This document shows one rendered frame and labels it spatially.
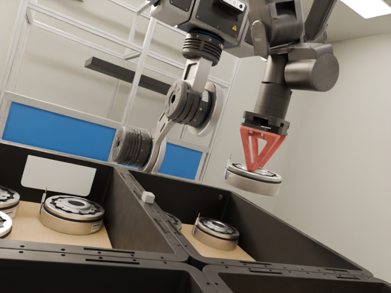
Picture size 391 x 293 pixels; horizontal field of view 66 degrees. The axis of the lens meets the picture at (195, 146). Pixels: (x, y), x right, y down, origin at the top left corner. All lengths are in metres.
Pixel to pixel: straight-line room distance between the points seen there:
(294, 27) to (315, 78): 0.11
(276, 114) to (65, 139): 2.00
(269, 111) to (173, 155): 2.10
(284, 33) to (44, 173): 0.50
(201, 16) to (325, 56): 0.62
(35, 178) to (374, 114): 3.69
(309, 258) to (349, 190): 3.34
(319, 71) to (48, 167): 0.50
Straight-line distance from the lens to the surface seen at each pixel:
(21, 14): 2.40
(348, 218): 3.88
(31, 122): 2.37
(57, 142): 2.39
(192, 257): 0.32
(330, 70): 0.51
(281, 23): 0.53
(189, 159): 2.67
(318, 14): 1.01
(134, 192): 0.50
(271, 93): 0.53
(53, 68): 3.23
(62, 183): 0.65
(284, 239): 0.62
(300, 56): 0.50
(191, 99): 1.00
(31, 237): 0.52
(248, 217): 0.71
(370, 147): 3.88
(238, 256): 0.67
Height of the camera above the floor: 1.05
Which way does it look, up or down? 3 degrees down
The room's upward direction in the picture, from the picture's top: 17 degrees clockwise
